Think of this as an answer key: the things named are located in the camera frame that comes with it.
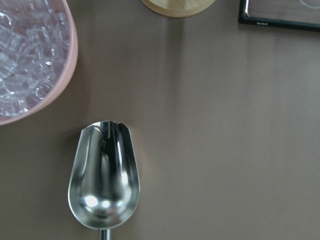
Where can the steel ice scoop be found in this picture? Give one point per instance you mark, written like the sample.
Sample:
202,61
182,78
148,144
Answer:
104,186

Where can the wooden cup tree stand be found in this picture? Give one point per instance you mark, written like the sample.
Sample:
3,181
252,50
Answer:
178,8

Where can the pink bowl of ice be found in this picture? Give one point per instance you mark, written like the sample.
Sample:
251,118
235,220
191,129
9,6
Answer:
38,55

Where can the black wire glass rack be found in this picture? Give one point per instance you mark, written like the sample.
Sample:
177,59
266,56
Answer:
293,14

